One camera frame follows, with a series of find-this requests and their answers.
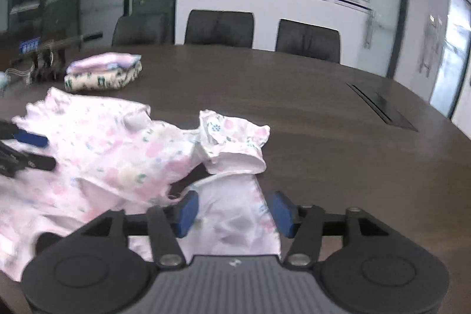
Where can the small blue sign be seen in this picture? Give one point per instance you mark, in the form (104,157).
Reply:
(29,46)

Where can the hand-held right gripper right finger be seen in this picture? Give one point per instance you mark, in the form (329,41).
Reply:
(281,218)

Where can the light blue cloth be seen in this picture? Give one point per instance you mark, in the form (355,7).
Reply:
(3,84)

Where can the pink floral garment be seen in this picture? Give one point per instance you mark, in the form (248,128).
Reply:
(110,148)

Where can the black office chair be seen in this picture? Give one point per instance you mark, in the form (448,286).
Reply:
(138,30)
(307,41)
(219,29)

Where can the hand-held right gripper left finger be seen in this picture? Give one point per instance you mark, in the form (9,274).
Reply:
(187,214)

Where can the folded pink garment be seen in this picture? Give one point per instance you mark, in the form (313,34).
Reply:
(101,62)

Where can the stack of folded clothes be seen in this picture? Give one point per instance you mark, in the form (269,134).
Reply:
(99,80)

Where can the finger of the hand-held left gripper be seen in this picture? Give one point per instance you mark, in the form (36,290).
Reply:
(35,161)
(33,139)

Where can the glass door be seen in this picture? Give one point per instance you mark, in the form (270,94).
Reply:
(450,53)

